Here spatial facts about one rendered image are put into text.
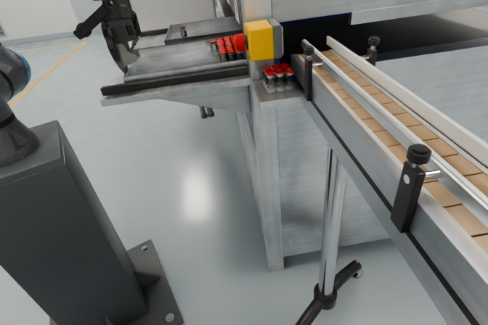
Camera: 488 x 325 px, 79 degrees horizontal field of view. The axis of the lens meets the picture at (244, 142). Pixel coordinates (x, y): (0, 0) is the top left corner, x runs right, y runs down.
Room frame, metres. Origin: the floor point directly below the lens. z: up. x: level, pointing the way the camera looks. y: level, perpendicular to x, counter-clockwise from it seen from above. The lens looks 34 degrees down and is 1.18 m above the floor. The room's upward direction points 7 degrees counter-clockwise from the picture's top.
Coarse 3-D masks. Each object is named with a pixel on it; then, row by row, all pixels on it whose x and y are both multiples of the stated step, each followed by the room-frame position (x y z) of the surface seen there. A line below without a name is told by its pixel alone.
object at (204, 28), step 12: (180, 24) 1.39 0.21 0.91; (192, 24) 1.39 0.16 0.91; (204, 24) 1.39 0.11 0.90; (216, 24) 1.40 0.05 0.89; (228, 24) 1.40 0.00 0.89; (168, 36) 1.25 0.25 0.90; (180, 36) 1.30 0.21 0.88; (192, 36) 1.13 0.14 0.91; (204, 36) 1.14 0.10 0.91; (216, 36) 1.14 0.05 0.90
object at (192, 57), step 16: (160, 48) 1.04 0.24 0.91; (176, 48) 1.05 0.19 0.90; (192, 48) 1.05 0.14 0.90; (208, 48) 1.05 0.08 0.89; (144, 64) 0.98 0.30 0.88; (160, 64) 0.96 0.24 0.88; (176, 64) 0.94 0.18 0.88; (192, 64) 0.92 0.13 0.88; (208, 64) 0.90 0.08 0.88; (224, 64) 0.80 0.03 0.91; (240, 64) 0.80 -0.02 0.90; (128, 80) 0.78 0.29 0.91; (144, 80) 0.79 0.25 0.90
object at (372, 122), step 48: (336, 48) 0.67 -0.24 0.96; (336, 96) 0.49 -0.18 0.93; (384, 96) 0.47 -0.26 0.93; (336, 144) 0.43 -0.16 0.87; (384, 144) 0.33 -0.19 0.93; (432, 144) 0.31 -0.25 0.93; (480, 144) 0.26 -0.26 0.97; (384, 192) 0.27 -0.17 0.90; (432, 192) 0.23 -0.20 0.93; (480, 192) 0.19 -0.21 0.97; (432, 240) 0.18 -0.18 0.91; (480, 240) 0.16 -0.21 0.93; (432, 288) 0.16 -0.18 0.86; (480, 288) 0.12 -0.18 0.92
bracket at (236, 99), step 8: (232, 88) 0.84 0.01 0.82; (240, 88) 0.84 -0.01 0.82; (176, 96) 0.83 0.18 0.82; (184, 96) 0.83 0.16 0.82; (192, 96) 0.83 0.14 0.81; (200, 96) 0.83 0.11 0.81; (208, 96) 0.83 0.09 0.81; (216, 96) 0.83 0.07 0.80; (224, 96) 0.83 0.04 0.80; (232, 96) 0.84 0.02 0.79; (240, 96) 0.84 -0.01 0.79; (248, 96) 0.84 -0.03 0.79; (200, 104) 0.83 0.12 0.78; (208, 104) 0.83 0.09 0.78; (216, 104) 0.83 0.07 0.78; (224, 104) 0.83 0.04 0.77; (232, 104) 0.84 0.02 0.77; (240, 104) 0.84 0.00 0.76; (248, 104) 0.84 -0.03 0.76
